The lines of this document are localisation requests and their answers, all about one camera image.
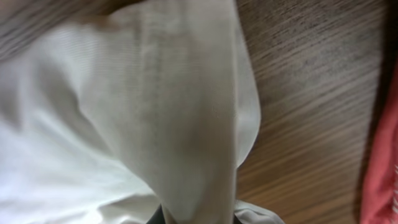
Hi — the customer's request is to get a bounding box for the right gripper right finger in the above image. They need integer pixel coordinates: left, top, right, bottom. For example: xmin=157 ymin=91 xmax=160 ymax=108
xmin=233 ymin=216 xmax=242 ymax=224

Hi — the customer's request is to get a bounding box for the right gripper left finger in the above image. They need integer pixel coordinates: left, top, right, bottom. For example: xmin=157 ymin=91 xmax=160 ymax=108
xmin=146 ymin=205 xmax=165 ymax=224

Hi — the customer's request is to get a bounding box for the red t-shirt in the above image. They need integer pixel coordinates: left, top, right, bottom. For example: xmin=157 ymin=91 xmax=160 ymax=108
xmin=359 ymin=70 xmax=397 ymax=224

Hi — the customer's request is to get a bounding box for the white printed t-shirt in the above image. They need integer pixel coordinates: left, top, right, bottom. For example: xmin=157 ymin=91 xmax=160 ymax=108
xmin=1 ymin=0 xmax=281 ymax=223

